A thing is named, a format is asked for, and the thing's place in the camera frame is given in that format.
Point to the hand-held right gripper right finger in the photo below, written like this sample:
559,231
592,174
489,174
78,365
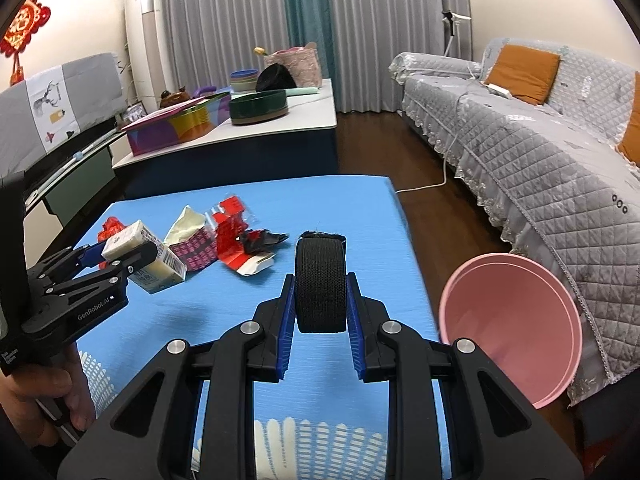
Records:
352,330

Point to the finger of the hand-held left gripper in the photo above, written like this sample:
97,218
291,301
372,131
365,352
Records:
135,256
92,255

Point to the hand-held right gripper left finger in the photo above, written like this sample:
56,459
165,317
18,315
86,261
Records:
286,330

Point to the small white drink carton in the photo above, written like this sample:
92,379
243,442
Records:
155,265

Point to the red plastic bag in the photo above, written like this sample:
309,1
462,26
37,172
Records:
111,227

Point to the black elastic band roll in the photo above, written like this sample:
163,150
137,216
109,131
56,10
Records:
320,285

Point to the pink patterned packet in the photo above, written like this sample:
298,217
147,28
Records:
195,250

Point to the black wrapper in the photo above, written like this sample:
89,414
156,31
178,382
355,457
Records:
265,237

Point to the red foil wrapper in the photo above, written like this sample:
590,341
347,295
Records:
230,245

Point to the pink plastic bin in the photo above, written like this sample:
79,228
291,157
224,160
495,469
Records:
510,320

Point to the person's left hand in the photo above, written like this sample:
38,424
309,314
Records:
40,385

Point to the dark television cabinet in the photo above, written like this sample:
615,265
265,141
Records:
80,185

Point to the colourful rectangular box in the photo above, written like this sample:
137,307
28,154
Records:
155,135

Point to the grey television cover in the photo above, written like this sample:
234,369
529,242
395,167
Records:
85,90

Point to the white top coffee table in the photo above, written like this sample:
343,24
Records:
280,160

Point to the purple lid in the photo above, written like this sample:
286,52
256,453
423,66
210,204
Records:
207,91

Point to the dark green round tin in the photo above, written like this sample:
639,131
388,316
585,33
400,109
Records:
257,107

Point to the stack of coloured bowls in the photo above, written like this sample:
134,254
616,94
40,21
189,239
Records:
243,80

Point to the white standing air conditioner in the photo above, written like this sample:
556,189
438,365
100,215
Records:
147,45

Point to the black hat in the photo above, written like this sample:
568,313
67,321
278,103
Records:
275,79

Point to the mint green flat box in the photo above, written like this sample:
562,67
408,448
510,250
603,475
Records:
302,91

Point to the grey quilted sofa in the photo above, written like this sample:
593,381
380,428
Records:
525,160

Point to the grey curtain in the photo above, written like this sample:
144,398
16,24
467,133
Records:
395,25
220,20

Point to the pink basket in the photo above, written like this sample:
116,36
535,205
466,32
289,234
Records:
305,65

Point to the white power strip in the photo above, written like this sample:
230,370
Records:
497,90

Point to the teal curtain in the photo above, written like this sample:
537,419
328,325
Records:
307,15

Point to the orange cushion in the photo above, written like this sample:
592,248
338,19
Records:
631,130
522,72

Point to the white floor stand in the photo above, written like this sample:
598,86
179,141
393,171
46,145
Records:
452,27

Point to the small picture frame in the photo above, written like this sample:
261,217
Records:
135,112

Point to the red knot wall decoration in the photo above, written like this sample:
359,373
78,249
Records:
25,27

